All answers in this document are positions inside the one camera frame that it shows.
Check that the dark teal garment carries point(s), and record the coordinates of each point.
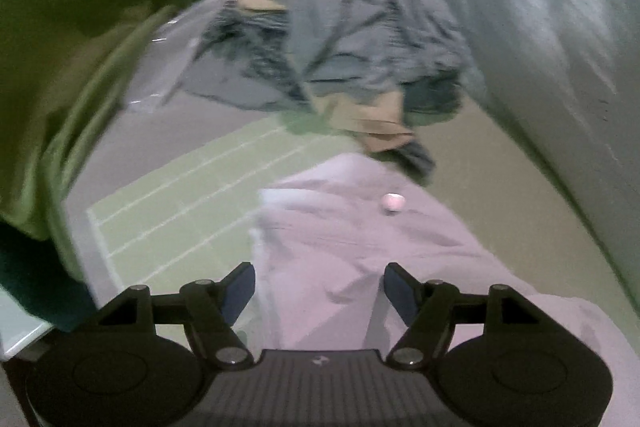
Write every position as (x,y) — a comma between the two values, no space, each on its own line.
(435,102)

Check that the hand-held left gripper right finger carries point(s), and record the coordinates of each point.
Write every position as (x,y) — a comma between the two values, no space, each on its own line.
(398,289)

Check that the white carrot print sheet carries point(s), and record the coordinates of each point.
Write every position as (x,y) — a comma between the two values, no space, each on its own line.
(550,72)

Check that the clear plastic bag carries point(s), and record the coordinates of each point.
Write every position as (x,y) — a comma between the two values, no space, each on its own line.
(165,57)

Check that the white garment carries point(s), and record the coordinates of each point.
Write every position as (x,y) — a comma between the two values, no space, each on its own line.
(350,247)

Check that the grey blue garment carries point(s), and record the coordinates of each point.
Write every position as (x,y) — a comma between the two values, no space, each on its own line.
(345,27)

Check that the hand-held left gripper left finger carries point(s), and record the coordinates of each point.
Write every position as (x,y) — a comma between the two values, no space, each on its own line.
(241,289)

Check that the small white round object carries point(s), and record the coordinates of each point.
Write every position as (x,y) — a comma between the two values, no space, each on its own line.
(392,203)

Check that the green striped bed sheet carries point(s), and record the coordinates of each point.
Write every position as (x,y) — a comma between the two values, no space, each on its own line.
(190,202)

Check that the dark green cloth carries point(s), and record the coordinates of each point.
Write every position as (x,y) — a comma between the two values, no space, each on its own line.
(40,277)

